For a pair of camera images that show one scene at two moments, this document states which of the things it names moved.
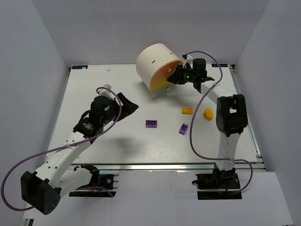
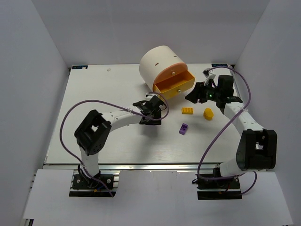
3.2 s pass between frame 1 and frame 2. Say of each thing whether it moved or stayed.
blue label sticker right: stayed
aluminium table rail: stayed
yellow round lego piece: stayed
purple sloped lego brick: stayed
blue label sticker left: stayed
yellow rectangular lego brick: stayed
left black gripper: moved
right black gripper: moved
